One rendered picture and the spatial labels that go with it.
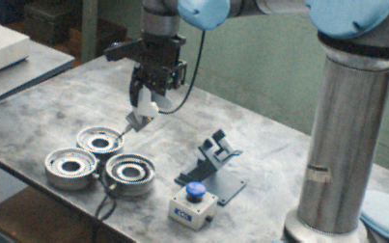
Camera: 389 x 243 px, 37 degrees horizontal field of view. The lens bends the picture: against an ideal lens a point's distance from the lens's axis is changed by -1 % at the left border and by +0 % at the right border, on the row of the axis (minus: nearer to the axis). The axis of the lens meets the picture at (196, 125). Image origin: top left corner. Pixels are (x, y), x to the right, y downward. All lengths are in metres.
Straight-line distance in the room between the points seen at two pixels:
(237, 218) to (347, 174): 0.47
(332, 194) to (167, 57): 0.48
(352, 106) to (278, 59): 2.10
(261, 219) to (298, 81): 1.65
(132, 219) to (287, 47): 1.76
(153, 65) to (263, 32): 1.71
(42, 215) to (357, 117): 1.00
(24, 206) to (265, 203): 0.65
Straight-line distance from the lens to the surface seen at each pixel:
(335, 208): 0.78
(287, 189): 1.30
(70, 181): 1.19
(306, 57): 2.74
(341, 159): 0.75
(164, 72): 1.10
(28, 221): 1.52
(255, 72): 2.89
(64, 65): 1.98
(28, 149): 1.33
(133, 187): 1.18
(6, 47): 1.89
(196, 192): 1.12
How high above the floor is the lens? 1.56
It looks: 31 degrees down
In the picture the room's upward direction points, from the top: 9 degrees clockwise
